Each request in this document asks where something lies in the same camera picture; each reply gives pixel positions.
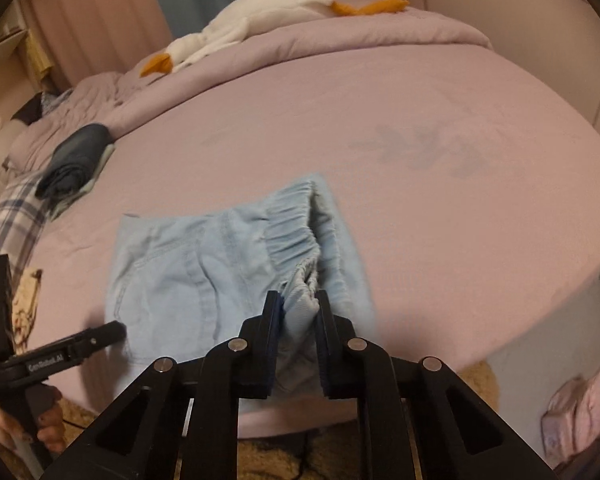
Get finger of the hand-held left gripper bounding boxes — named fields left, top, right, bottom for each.
left=66, top=321, right=127, bottom=358

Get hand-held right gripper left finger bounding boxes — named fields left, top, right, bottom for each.
left=40, top=290, right=286, bottom=480

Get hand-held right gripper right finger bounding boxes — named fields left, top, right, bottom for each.
left=314, top=288, right=562, bottom=480

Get light blue denim pants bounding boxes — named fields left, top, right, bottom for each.
left=104, top=175, right=379, bottom=402

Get person's left hand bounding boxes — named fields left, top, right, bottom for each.
left=0, top=385, right=67, bottom=455

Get brown shaggy rug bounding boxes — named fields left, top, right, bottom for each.
left=59, top=360, right=502, bottom=480

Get blue plaid cloth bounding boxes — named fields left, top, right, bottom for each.
left=0, top=172, right=54, bottom=282

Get folded dark blue clothes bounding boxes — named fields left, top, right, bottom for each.
left=35, top=123, right=112, bottom=199

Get pink bed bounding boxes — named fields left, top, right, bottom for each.
left=27, top=0, right=600, bottom=438

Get pink plastic bag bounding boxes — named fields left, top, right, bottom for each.
left=540, top=360, right=600, bottom=472

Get pink comforter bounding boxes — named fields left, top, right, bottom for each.
left=4, top=0, right=495, bottom=177

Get white goose plush toy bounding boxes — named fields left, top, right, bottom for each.
left=140, top=0, right=411, bottom=79

